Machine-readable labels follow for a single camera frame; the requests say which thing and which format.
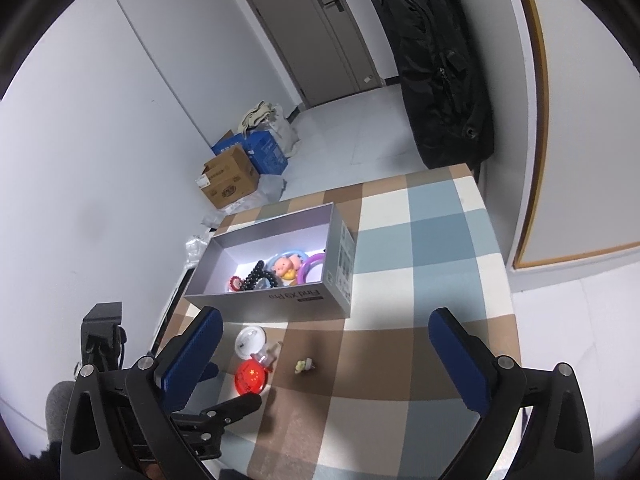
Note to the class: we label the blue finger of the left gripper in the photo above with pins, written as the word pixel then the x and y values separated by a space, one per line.
pixel 240 406

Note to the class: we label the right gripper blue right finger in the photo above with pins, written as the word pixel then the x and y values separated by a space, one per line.
pixel 493 392

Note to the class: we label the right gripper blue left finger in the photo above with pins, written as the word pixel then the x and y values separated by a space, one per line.
pixel 166 386

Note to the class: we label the red round ornament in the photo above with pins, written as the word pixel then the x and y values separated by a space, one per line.
pixel 250 377

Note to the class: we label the clear pacifier bottle charm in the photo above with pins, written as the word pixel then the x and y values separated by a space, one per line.
pixel 267 356

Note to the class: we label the white round lid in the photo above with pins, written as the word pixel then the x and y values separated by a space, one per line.
pixel 250 340

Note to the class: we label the small yellow green trinket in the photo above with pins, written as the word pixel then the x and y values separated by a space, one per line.
pixel 303 366

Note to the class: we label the pink pig toy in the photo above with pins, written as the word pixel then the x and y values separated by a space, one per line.
pixel 286 267

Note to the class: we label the checkered table mat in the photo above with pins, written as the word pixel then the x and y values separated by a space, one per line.
pixel 379 404

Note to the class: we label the white plastic packaging bag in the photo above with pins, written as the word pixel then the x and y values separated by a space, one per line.
pixel 197 244

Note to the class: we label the grey cardboard box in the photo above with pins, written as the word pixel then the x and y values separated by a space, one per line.
pixel 235 277

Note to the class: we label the brown cardboard box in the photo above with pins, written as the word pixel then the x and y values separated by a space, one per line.
pixel 228 177

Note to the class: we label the blue cardboard box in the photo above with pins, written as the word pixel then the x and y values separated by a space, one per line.
pixel 260 147

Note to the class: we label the beige cloth bag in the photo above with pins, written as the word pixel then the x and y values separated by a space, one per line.
pixel 270 117

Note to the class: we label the black large bag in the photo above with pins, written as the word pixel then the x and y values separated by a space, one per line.
pixel 442 82

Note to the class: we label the grey door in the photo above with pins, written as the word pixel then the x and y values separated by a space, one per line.
pixel 321 47

